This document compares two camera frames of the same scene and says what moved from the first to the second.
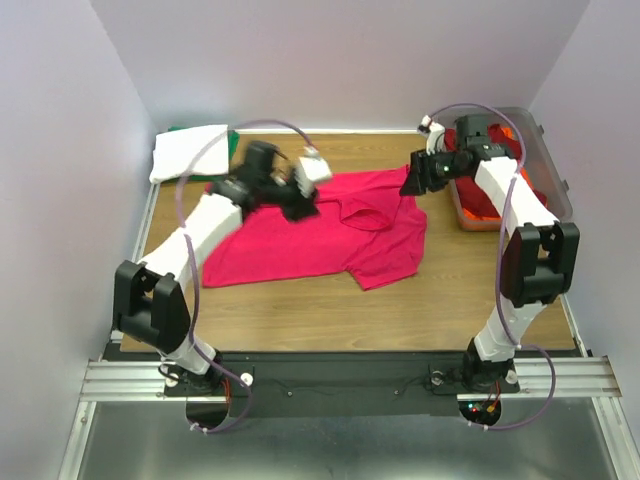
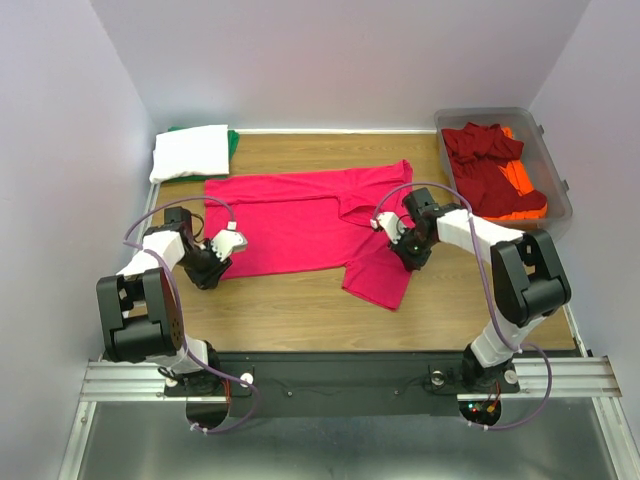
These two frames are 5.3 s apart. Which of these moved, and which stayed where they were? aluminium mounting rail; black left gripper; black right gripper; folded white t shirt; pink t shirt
Moved: pink t shirt; black right gripper; black left gripper
Stayed: folded white t shirt; aluminium mounting rail
